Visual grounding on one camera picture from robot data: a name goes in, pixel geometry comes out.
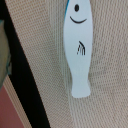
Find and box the white toy fish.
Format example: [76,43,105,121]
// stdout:
[63,0,93,98]

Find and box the beige woven placemat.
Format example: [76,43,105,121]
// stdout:
[5,0,128,128]

